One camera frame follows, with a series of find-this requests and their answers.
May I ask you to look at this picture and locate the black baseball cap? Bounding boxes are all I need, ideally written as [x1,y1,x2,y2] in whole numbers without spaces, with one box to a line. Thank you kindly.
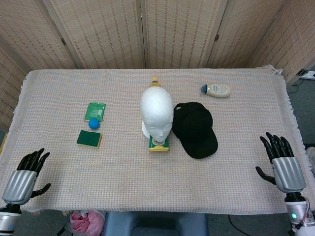
[171,102,219,159]

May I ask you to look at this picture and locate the white squeeze bottle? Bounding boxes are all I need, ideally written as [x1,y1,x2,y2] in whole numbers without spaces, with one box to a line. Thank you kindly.
[199,83,231,98]

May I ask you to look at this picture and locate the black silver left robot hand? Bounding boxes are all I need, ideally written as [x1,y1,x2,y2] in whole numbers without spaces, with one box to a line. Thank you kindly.
[1,147,52,205]

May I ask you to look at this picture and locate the pink plastic bag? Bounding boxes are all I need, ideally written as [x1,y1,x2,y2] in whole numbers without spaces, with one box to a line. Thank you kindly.
[70,210,105,236]

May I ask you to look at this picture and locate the green yellow sponge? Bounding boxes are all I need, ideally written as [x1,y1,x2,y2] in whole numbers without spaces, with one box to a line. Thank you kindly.
[76,130,103,149]

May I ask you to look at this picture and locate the green foil packet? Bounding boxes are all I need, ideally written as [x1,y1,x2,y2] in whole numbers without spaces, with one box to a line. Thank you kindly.
[84,102,107,122]

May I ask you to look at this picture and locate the wooden board edge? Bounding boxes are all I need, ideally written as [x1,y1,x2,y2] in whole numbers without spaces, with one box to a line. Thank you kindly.
[0,132,8,155]

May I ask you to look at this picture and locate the green yellow carton box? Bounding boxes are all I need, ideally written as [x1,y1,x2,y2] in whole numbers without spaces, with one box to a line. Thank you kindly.
[148,135,170,152]

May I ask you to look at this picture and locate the woven folding screen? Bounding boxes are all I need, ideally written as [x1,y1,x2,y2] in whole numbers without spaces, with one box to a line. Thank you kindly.
[0,0,315,128]

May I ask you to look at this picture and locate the white foam mannequin head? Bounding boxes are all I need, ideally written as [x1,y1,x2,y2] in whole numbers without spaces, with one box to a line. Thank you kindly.
[140,87,174,143]

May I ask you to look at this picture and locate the white power strip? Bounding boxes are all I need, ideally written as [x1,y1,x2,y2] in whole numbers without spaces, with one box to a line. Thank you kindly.
[296,69,315,80]

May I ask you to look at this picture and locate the beige woven tablecloth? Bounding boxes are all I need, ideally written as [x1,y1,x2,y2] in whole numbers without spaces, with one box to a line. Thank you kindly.
[0,64,315,214]

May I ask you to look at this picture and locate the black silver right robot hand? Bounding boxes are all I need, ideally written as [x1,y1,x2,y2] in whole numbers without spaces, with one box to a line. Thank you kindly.
[255,132,307,194]

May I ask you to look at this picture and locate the blue grey chair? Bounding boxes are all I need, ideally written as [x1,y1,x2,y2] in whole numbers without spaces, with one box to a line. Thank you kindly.
[103,211,209,236]

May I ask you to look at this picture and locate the yellow capped bottle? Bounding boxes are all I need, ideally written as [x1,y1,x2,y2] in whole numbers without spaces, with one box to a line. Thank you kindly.
[148,76,162,89]

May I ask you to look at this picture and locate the black floor cable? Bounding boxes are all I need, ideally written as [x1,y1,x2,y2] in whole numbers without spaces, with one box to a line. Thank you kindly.
[227,214,241,231]

